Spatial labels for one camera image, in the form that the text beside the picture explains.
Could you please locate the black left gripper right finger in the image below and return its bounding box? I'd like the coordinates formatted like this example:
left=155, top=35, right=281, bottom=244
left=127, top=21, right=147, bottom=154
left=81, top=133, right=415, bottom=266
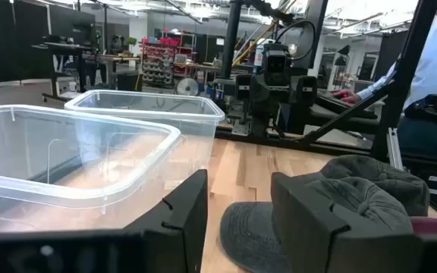
left=270, top=172, right=424, bottom=273

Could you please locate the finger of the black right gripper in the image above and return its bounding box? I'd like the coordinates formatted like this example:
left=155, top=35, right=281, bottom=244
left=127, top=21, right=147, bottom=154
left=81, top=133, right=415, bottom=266
left=235, top=74, right=253, bottom=102
left=296, top=75, right=318, bottom=108

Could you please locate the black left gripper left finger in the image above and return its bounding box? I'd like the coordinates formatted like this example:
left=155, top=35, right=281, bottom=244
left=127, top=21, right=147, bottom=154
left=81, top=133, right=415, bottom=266
left=123, top=169, right=209, bottom=273

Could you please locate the dark grey baseball cap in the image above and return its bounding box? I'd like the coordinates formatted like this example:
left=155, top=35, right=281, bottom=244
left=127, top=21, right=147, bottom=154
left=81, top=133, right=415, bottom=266
left=218, top=154, right=431, bottom=273

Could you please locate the person's hand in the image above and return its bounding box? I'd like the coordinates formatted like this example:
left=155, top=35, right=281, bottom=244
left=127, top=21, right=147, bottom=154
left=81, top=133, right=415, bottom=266
left=330, top=89, right=363, bottom=105

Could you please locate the dark side table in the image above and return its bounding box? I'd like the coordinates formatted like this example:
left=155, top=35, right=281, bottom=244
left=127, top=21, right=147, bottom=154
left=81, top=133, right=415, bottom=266
left=309, top=90, right=382, bottom=137

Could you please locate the yellow pole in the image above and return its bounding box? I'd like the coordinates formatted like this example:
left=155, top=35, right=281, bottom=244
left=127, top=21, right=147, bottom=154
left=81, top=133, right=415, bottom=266
left=231, top=21, right=277, bottom=68

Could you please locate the black upright pole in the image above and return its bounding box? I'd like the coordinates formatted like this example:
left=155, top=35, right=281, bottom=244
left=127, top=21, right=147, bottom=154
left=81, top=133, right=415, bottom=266
left=221, top=0, right=244, bottom=80

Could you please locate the white round fan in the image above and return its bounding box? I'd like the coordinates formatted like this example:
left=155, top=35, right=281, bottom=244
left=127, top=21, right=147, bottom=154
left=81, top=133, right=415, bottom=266
left=175, top=77, right=200, bottom=97

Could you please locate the red parts shelf rack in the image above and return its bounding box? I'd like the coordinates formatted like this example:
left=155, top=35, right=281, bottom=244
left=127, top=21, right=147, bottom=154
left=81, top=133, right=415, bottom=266
left=140, top=36, right=197, bottom=87

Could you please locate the clear plastic storage bin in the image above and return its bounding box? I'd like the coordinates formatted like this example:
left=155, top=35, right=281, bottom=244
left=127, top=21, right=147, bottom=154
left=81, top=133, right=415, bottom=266
left=0, top=104, right=182, bottom=234
left=64, top=89, right=226, bottom=183

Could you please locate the black waste bin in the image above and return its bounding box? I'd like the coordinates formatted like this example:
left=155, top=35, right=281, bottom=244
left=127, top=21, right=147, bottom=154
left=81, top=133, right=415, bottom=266
left=116, top=71, right=141, bottom=93

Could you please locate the small potted plant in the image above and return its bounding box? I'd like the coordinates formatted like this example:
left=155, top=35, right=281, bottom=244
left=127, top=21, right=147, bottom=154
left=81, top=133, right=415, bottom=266
left=125, top=36, right=139, bottom=55

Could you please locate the black office chair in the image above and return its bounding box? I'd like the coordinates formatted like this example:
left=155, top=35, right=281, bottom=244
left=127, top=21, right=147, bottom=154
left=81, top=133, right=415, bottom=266
left=403, top=93, right=437, bottom=132

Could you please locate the wooden work table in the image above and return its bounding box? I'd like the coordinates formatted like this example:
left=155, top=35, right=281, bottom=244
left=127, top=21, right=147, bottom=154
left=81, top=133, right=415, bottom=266
left=84, top=52, right=142, bottom=89

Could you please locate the black computer monitor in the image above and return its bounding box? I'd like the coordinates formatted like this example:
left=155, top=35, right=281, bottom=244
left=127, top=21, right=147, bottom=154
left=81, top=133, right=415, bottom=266
left=49, top=4, right=97, bottom=39

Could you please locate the black standing desk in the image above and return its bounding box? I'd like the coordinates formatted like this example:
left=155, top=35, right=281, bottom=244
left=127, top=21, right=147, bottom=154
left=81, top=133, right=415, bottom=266
left=31, top=40, right=93, bottom=102

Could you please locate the black partition panel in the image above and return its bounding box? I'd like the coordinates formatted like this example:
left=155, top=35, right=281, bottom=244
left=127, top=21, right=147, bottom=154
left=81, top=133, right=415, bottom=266
left=0, top=0, right=55, bottom=83

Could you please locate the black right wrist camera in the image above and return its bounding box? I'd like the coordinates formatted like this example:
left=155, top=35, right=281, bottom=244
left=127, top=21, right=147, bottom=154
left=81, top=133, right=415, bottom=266
left=262, top=42, right=294, bottom=87

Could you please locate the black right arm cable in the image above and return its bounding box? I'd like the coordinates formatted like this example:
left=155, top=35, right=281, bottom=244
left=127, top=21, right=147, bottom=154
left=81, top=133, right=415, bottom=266
left=274, top=18, right=318, bottom=62

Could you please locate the black table frame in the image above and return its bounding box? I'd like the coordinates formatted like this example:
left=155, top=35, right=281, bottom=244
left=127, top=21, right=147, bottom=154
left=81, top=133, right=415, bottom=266
left=214, top=0, right=437, bottom=224

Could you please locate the silver aluminium bracket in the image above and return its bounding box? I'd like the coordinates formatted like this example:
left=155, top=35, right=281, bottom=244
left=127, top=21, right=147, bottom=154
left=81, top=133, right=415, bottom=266
left=386, top=127, right=404, bottom=171

